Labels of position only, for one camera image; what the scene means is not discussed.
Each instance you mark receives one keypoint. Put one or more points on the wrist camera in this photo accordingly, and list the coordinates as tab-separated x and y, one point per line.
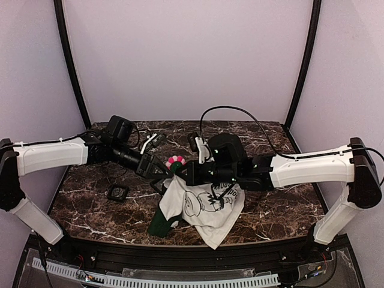
197	144
152	142

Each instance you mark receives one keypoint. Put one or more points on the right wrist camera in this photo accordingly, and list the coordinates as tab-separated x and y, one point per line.
197	144

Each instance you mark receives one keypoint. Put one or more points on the right black frame post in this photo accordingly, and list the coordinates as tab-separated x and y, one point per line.
309	45

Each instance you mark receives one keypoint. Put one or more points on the white slotted cable duct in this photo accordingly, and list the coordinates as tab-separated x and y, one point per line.
147	278

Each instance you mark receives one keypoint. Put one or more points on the pink flower brooch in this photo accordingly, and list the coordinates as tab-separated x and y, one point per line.
175	162

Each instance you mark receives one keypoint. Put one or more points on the black frame post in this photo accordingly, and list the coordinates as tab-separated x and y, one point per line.
309	45
69	61

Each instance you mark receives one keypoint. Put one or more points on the left black frame post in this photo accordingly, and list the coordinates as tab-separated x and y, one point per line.
69	61

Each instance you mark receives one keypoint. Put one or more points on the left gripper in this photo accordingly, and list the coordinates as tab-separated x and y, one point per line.
147	166

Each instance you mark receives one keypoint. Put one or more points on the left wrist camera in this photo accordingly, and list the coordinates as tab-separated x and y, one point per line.
152	142

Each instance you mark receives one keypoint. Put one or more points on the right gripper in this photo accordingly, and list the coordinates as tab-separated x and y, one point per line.
189	174

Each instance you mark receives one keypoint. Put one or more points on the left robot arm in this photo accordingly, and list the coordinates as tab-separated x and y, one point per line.
91	147

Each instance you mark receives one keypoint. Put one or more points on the black aluminium front rail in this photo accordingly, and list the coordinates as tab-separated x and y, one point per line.
109	257

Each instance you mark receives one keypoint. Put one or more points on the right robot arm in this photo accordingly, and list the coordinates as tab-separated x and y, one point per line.
223	159

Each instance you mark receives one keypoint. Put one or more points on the black square box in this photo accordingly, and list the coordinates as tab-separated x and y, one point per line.
118	193
158	186

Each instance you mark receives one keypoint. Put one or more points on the black square box right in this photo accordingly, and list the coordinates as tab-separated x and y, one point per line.
158	186

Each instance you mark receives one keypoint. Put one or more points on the white and green garment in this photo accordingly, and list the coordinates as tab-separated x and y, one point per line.
212	209

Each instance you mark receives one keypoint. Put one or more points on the black square box left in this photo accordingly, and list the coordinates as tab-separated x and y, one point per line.
118	193

